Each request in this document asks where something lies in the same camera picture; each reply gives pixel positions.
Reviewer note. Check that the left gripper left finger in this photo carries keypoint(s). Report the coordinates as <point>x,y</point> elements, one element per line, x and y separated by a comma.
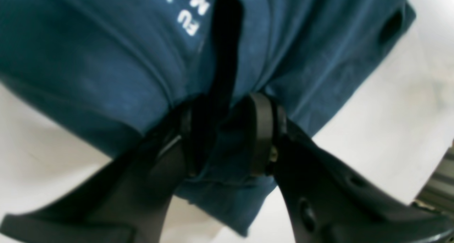
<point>126,201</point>

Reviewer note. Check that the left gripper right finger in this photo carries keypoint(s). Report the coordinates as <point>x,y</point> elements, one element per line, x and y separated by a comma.
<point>327,201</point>

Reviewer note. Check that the dark blue t-shirt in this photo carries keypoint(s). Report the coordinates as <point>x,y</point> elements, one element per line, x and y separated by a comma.
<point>110,70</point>

